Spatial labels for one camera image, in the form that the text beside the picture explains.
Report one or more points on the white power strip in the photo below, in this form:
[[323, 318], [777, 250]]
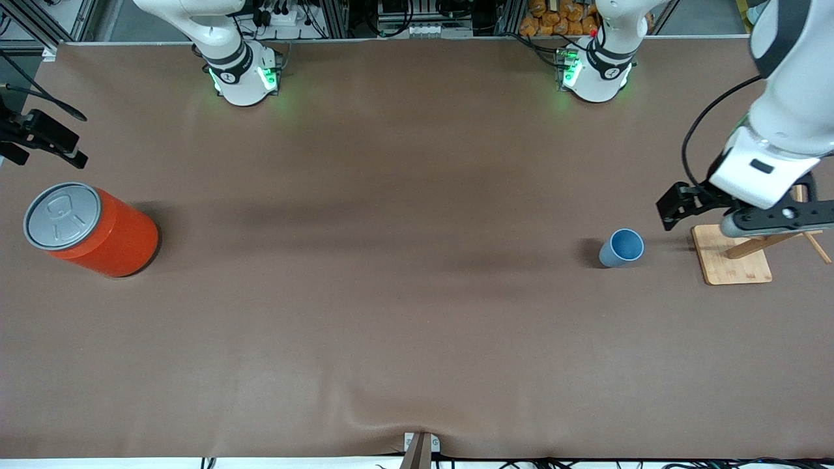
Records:
[[283, 16], [436, 30]]

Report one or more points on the light blue plastic cup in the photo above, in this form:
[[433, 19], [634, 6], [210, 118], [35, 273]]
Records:
[[619, 251]]

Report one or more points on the wooden cup rack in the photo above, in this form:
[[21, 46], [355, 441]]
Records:
[[730, 267]]

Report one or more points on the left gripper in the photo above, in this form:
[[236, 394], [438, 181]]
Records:
[[697, 195]]

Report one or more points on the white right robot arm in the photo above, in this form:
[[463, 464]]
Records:
[[242, 85]]

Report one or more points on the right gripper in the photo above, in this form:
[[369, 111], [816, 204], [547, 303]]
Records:
[[32, 129]]

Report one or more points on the orange can with grey lid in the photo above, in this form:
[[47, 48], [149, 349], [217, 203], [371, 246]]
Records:
[[120, 241]]

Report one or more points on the bag of orange snacks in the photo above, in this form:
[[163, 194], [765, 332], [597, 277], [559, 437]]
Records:
[[554, 19]]

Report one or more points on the aluminium frame profile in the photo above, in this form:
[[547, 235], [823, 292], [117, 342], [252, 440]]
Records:
[[39, 26]]

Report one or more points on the brown table mat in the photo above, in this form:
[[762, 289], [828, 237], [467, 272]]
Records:
[[417, 312]]

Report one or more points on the metal clamp bracket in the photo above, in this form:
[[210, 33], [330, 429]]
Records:
[[420, 449]]

